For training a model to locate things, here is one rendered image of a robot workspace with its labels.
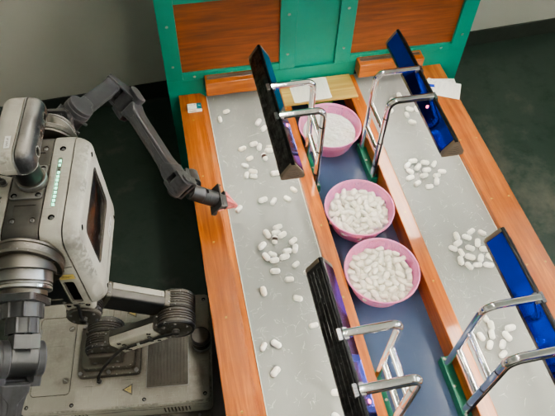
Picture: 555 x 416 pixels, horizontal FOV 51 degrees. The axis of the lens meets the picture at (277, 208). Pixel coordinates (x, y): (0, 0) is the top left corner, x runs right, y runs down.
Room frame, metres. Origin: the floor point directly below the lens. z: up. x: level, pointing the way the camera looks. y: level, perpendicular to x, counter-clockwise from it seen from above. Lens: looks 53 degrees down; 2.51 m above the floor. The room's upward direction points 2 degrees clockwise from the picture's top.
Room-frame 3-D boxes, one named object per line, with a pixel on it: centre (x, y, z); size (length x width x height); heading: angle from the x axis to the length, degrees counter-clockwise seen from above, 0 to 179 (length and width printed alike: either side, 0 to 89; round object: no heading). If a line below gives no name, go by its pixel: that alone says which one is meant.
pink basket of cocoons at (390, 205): (1.32, -0.31, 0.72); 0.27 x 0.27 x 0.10
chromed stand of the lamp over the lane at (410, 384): (0.59, -0.28, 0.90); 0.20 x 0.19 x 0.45; 13
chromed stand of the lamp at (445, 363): (0.68, -0.67, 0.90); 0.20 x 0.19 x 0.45; 13
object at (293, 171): (1.52, 0.02, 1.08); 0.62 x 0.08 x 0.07; 13
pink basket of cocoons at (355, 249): (1.05, -0.37, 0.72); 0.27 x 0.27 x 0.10
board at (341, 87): (1.96, -0.16, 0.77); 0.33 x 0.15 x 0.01; 103
